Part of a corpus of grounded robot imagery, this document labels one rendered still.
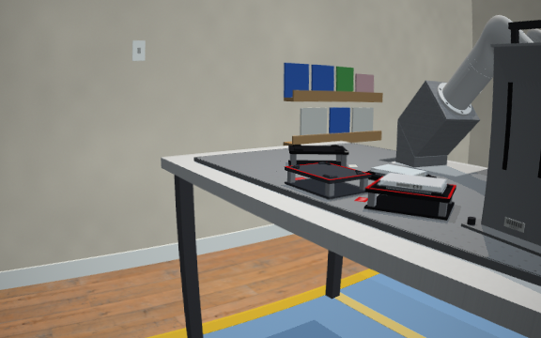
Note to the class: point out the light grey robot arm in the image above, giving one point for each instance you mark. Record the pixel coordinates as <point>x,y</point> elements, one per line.
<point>476,70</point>

